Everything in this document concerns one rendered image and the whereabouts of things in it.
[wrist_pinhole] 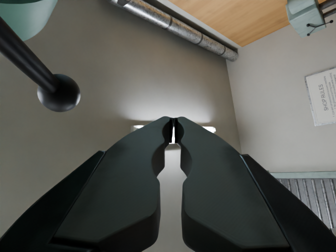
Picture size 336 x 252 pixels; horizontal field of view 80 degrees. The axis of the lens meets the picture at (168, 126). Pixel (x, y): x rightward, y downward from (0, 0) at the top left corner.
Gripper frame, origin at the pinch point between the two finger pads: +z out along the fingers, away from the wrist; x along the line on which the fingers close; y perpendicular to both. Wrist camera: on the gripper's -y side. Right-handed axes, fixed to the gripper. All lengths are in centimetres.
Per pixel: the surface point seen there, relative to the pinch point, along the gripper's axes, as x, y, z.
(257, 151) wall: 121, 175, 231
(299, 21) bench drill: 111, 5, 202
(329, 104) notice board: 179, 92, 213
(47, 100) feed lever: -10.7, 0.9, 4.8
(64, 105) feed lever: -9.6, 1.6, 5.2
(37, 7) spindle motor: -13.2, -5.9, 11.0
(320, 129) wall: 174, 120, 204
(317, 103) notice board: 171, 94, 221
